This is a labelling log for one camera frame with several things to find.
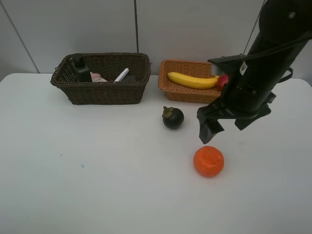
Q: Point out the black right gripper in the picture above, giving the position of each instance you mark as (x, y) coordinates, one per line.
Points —
(244, 104)

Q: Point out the orange tangerine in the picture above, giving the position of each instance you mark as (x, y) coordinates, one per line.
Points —
(208, 161)

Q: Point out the red pomegranate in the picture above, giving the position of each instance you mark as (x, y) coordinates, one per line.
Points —
(222, 80)

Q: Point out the dark purple mangosteen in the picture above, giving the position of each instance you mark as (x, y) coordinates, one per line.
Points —
(172, 117)

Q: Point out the yellow banana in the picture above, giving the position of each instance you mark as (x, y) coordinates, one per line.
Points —
(193, 82)

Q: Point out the white marker pink caps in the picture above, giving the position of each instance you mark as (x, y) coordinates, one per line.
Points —
(122, 75)

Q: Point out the pink bottle white cap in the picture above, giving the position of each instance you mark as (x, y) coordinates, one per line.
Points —
(96, 78)

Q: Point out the dark green bottle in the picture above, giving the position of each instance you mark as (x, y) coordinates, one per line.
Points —
(81, 69)

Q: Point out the black whiteboard eraser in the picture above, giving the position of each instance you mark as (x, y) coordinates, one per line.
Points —
(129, 78)

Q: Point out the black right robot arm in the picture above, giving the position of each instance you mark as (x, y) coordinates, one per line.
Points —
(285, 27)

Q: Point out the orange wicker basket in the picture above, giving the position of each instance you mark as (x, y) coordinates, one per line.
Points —
(176, 92)

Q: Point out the dark brown wicker basket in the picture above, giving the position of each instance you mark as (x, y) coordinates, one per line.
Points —
(109, 66)

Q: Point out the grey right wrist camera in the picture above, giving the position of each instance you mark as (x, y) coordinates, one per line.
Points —
(228, 65)

